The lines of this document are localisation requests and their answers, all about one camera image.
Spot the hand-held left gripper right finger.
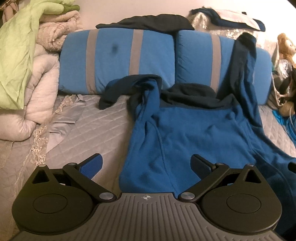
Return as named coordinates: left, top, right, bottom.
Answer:
left=178, top=154, right=266, bottom=202

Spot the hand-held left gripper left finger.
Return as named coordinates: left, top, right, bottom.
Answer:
left=29, top=153, right=117, bottom=202

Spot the blue fleece jacket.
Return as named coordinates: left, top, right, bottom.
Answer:
left=99, top=32, right=296, bottom=235

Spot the cream quilted comforter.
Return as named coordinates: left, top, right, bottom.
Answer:
left=0, top=44, right=61, bottom=141

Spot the turquoise cloth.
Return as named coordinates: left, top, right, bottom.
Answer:
left=272, top=109, right=296, bottom=149

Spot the blue grey-striped pillow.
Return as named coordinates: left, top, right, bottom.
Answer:
left=58, top=29, right=176, bottom=95
left=174, top=30, right=273, bottom=106

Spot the tan plush toy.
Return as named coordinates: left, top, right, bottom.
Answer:
left=279, top=98, right=296, bottom=116

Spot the light green sheet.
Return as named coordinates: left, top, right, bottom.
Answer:
left=0, top=0, right=80, bottom=110

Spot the beige lace blanket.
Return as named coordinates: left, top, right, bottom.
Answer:
left=35, top=10, right=84, bottom=52

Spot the silver sequin pillow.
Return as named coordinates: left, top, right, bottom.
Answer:
left=188, top=10, right=279, bottom=50

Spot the brown plush toy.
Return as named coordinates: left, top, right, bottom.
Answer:
left=276, top=33, right=296, bottom=67

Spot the black garment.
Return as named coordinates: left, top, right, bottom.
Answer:
left=95, top=14, right=195, bottom=32

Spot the navy and grey cloth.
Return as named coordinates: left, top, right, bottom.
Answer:
left=191, top=8, right=266, bottom=32

